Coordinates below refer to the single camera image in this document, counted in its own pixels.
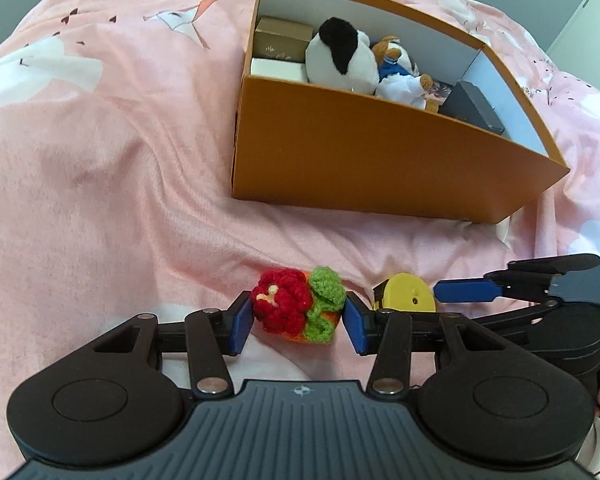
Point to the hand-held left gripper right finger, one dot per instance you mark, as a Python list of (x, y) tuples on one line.
[(354, 322)]

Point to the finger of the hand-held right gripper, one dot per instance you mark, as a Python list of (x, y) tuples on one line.
[(465, 291), (520, 316)]

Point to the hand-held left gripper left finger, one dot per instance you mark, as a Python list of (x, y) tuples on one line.
[(241, 322)]

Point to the red green crochet flower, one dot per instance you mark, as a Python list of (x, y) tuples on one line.
[(285, 305)]

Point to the yellow tape measure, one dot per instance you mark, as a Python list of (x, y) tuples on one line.
[(405, 295)]

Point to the orange cardboard box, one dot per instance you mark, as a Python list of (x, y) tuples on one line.
[(355, 160)]

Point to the dark grey box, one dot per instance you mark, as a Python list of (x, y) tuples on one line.
[(467, 105)]

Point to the printed photo card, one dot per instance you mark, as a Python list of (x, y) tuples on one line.
[(437, 91)]

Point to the brown dog plush sailor outfit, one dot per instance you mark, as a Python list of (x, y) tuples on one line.
[(400, 85)]

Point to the black white panda plush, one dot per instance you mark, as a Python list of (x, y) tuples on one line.
[(350, 67)]

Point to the white rectangular box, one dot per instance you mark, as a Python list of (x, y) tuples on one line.
[(277, 69)]

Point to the small gold box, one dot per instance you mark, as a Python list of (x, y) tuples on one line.
[(280, 40)]

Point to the pink cloud print blanket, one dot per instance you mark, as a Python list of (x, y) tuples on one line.
[(105, 160)]

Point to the white door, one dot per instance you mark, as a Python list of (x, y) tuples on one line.
[(585, 30)]

